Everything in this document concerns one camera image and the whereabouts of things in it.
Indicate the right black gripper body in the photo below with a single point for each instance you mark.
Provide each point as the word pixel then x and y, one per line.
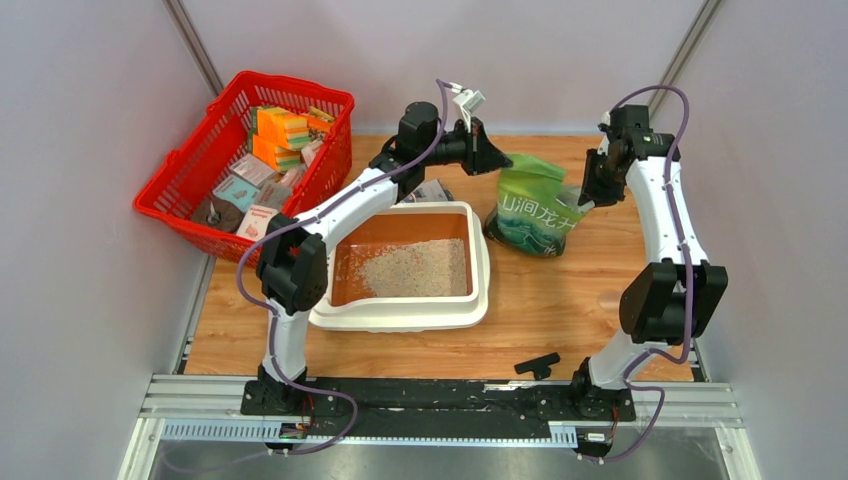
pixel 612 173

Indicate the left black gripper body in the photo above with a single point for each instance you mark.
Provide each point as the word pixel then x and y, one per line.
pixel 460 129

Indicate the green cat litter bag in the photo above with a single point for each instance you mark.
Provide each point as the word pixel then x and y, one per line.
pixel 535 208

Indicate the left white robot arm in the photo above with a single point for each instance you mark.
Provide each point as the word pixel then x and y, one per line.
pixel 293 262

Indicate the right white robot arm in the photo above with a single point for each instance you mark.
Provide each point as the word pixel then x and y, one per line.
pixel 672 300

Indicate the white orange litter box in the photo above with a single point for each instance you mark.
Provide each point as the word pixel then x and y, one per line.
pixel 412 268

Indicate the white pink sponge box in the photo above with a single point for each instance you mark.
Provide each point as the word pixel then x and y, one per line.
pixel 254 224

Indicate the orange sponge pack upper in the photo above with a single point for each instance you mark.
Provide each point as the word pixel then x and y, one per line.
pixel 282 127

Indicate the orange sponge pack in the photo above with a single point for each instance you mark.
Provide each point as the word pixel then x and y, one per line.
pixel 282 127
pixel 275 156

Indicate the orange sponge pack lower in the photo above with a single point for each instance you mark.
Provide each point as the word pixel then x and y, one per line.
pixel 275 156

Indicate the black T-shaped tool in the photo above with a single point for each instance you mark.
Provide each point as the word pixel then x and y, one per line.
pixel 540 367

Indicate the teal card package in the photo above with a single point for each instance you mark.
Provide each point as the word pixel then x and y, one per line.
pixel 237 191

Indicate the brown round scrubber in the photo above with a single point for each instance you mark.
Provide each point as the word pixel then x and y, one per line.
pixel 218 214

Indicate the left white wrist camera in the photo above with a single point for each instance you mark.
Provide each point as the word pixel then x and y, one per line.
pixel 467 101

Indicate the black mounting base plate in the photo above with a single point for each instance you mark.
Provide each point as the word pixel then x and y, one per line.
pixel 431 408

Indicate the aluminium frame rail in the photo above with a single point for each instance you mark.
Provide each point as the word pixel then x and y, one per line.
pixel 207 408

